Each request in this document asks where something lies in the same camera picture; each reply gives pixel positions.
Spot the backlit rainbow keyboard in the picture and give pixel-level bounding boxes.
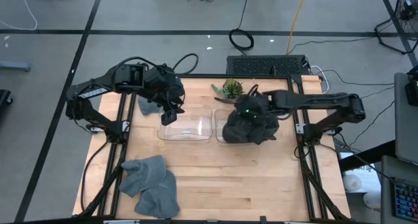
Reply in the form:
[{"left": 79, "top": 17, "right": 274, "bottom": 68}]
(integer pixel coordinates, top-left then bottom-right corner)
[{"left": 391, "top": 177, "right": 418, "bottom": 223}]

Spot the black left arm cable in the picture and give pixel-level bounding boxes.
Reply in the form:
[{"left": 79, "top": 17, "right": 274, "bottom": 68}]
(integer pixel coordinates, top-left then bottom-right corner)
[{"left": 112, "top": 53, "right": 199, "bottom": 76}]

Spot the thin black floor cable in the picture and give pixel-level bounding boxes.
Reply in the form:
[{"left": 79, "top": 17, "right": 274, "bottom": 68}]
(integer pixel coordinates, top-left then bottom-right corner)
[{"left": 315, "top": 69, "right": 396, "bottom": 88}]

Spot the black floor beam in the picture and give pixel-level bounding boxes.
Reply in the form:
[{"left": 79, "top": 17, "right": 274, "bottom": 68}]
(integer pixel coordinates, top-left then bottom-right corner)
[{"left": 338, "top": 139, "right": 396, "bottom": 173}]

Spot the white tape roll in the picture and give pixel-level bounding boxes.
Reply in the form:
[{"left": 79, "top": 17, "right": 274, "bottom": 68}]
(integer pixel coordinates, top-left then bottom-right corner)
[
  {"left": 342, "top": 174, "right": 363, "bottom": 193},
  {"left": 363, "top": 191, "right": 382, "bottom": 210}
]

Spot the clear plastic bin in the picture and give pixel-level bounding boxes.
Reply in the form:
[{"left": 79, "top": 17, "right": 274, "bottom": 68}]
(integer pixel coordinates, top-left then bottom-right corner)
[
  {"left": 214, "top": 108, "right": 236, "bottom": 144},
  {"left": 156, "top": 104, "right": 214, "bottom": 143}
]

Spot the black desk device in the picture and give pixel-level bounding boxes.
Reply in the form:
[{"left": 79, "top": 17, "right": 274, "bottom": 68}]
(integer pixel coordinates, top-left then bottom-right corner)
[{"left": 404, "top": 64, "right": 418, "bottom": 107}]

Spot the black aluminium rig frame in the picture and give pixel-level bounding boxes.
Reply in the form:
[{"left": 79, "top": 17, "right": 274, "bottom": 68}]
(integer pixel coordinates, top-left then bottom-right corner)
[{"left": 71, "top": 72, "right": 352, "bottom": 224}]

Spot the white floor cable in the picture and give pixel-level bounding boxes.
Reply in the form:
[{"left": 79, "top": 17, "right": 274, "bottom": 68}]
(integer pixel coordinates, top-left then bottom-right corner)
[{"left": 0, "top": 0, "right": 39, "bottom": 31}]

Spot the white printed sheet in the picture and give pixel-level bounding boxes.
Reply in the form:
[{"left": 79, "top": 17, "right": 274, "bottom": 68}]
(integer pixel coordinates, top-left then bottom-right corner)
[{"left": 339, "top": 152, "right": 382, "bottom": 194}]

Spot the white computer cable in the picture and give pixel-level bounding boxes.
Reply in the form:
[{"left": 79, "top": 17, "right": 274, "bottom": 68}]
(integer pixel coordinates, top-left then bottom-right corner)
[{"left": 309, "top": 65, "right": 331, "bottom": 95}]

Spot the grey flat panel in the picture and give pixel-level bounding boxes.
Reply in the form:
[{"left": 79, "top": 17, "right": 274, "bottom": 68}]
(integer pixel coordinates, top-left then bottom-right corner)
[{"left": 393, "top": 72, "right": 418, "bottom": 165}]

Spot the black standing fan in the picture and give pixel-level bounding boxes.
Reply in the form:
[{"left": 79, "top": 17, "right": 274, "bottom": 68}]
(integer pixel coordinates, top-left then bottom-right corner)
[{"left": 374, "top": 0, "right": 418, "bottom": 55}]

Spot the small green potted plant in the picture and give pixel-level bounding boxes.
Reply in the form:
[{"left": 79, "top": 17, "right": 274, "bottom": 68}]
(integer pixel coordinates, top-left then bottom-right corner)
[{"left": 210, "top": 78, "right": 244, "bottom": 101}]

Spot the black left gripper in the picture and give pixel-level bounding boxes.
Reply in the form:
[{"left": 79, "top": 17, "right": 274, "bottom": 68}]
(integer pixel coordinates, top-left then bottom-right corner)
[{"left": 143, "top": 65, "right": 186, "bottom": 127}]

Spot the yellow power cable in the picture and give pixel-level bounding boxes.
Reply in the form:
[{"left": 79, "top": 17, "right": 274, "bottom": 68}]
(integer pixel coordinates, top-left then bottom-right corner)
[{"left": 285, "top": 0, "right": 310, "bottom": 55}]

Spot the grey side desk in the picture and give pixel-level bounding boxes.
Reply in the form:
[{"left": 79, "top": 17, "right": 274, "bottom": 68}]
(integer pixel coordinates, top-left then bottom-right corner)
[{"left": 380, "top": 154, "right": 418, "bottom": 224}]

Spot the black power cable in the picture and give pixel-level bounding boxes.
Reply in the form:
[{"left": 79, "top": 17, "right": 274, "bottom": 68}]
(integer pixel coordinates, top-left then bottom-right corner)
[{"left": 228, "top": 0, "right": 255, "bottom": 52}]

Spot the black fan cable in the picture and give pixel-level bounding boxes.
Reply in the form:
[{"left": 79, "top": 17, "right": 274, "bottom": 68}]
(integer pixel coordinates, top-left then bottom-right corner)
[{"left": 287, "top": 36, "right": 376, "bottom": 55}]

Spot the black caster base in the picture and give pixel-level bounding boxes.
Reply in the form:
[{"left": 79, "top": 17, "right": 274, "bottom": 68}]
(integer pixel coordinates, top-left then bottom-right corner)
[{"left": 0, "top": 89, "right": 14, "bottom": 108}]

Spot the grey metal foot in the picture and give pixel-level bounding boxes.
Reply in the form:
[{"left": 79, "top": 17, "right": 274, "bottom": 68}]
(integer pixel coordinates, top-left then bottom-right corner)
[{"left": 0, "top": 61, "right": 31, "bottom": 72}]

